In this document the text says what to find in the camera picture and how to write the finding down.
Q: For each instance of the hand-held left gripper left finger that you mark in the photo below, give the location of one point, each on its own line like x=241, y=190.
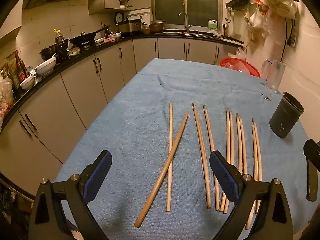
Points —
x=98, y=175

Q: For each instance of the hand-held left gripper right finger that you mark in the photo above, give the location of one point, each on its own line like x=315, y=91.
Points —
x=225, y=177

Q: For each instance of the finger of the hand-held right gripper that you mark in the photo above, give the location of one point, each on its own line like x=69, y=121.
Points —
x=312, y=180

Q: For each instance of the dark-tipped wooden chopstick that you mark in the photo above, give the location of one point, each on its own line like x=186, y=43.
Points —
x=200, y=142

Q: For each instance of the thick curved wooden chopstick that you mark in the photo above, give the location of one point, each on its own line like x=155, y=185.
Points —
x=160, y=180

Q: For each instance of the black perforated chopstick holder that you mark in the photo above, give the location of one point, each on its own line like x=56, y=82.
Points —
x=285, y=120

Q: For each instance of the straight wooden chopstick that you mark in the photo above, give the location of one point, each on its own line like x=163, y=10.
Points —
x=170, y=130

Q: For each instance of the blue terry table cloth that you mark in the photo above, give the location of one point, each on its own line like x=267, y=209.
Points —
x=140, y=120

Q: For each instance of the grey base cabinets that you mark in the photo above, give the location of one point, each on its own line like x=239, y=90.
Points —
x=87, y=85

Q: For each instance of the red plastic basket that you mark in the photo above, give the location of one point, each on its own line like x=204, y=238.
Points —
x=251, y=68

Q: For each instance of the clear glass pitcher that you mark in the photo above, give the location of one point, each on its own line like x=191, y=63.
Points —
x=273, y=75

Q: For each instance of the clear plastic bag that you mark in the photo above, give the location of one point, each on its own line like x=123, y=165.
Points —
x=237, y=66

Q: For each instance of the black kitchen countertop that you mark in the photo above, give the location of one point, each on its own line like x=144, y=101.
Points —
x=70, y=62

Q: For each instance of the small white bowl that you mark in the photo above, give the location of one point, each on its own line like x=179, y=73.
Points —
x=27, y=83

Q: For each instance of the crumpled plastic bag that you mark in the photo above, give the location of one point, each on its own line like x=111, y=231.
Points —
x=5, y=92

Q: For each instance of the dark sauce bottle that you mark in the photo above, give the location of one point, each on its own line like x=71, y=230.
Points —
x=20, y=70

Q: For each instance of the black cooking pot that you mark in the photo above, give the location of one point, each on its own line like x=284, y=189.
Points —
x=47, y=52

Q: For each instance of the pink cloth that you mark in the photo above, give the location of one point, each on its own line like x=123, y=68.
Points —
x=109, y=40

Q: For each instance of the black wok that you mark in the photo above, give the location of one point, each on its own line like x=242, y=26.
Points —
x=82, y=40

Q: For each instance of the small white dish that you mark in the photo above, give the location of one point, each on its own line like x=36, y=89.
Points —
x=115, y=35

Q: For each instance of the yellow-capped oil bottle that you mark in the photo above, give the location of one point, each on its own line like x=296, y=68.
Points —
x=58, y=37

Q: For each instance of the sink-side utensil holder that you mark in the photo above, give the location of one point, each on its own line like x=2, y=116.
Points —
x=225, y=31

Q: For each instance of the steel sink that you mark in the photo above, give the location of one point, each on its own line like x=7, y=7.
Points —
x=187, y=32

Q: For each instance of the steel rice cooker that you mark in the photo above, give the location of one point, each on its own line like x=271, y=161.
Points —
x=128, y=27

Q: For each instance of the white green detergent bottle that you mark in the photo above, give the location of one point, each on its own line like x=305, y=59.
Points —
x=212, y=26

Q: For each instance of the brown cooking pot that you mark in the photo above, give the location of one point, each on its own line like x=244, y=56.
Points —
x=156, y=27

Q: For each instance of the hanging plastic bags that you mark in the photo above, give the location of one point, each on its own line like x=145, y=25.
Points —
x=257, y=22

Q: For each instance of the round kitchen scale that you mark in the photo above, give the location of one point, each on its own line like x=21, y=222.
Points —
x=119, y=17

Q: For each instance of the metal sink faucet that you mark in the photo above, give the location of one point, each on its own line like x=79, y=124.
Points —
x=186, y=21

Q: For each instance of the dark window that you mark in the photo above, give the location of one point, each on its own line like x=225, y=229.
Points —
x=186, y=2

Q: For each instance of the wall power outlet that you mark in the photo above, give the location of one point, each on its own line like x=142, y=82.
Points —
x=292, y=40

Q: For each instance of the grey wall cabinet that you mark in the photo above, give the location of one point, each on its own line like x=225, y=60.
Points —
x=107, y=2

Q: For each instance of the black wall rack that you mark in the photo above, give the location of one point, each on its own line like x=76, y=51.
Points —
x=236, y=1

